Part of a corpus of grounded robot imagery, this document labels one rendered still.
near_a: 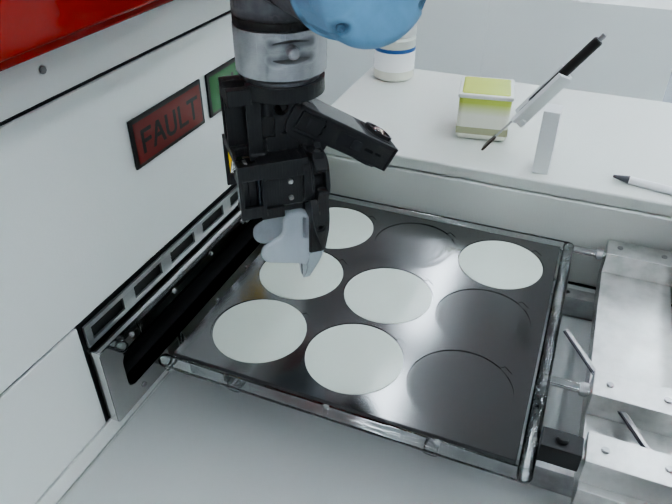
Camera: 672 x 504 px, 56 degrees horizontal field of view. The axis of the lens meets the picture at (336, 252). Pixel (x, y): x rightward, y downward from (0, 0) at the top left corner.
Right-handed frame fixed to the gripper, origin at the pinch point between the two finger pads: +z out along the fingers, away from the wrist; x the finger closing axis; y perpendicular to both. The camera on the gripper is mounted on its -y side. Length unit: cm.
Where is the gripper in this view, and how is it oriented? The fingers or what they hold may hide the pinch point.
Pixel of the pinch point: (311, 263)
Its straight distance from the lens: 64.8
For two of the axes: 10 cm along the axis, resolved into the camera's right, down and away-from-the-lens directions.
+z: 0.0, 8.2, 5.8
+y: -9.5, 1.9, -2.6
